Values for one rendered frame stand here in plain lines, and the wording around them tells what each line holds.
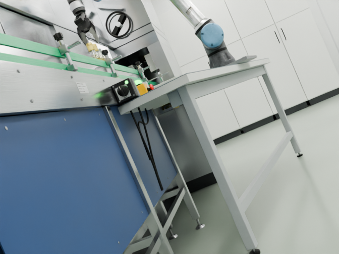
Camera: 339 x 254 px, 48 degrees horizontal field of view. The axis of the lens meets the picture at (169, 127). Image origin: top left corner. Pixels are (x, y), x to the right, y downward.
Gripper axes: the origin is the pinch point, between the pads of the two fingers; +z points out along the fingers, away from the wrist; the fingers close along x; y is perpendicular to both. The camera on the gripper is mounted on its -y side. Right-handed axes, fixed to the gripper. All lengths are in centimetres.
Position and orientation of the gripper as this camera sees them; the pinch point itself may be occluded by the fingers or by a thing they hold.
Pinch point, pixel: (92, 43)
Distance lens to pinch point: 218.5
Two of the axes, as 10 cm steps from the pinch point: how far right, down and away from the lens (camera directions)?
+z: 4.0, 9.2, 0.1
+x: -9.0, 3.9, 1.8
